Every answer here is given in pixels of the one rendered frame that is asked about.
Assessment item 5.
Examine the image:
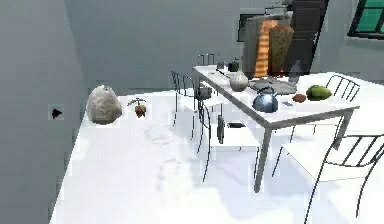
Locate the dark tall cupboard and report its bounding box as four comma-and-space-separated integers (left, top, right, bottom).
285, 0, 330, 76

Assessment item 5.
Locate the black wire chair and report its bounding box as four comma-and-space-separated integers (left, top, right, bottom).
271, 134, 384, 224
170, 69, 214, 141
197, 53, 216, 67
197, 99, 261, 183
324, 74, 361, 102

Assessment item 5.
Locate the grey lumpy sack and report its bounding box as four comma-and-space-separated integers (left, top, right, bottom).
86, 84, 123, 126

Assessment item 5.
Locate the white dining table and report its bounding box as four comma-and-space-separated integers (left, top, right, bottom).
192, 65, 361, 194

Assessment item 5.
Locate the green round fruit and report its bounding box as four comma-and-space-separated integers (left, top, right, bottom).
305, 84, 333, 102

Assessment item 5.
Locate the green window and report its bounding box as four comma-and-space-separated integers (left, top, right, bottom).
347, 0, 384, 40

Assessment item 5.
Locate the grey flat tray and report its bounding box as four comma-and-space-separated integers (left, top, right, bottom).
248, 76, 298, 96

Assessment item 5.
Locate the clear glass bottle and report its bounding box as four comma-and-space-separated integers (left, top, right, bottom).
288, 60, 302, 86

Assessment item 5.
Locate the grey round pot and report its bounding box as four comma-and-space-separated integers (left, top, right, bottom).
229, 69, 250, 93

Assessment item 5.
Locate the small red potted plant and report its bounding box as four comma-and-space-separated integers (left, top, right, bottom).
127, 97, 148, 119

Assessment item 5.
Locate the blue kettle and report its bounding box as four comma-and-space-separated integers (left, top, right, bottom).
252, 86, 279, 114

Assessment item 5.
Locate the black framed picture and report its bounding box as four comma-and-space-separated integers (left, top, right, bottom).
237, 13, 256, 43

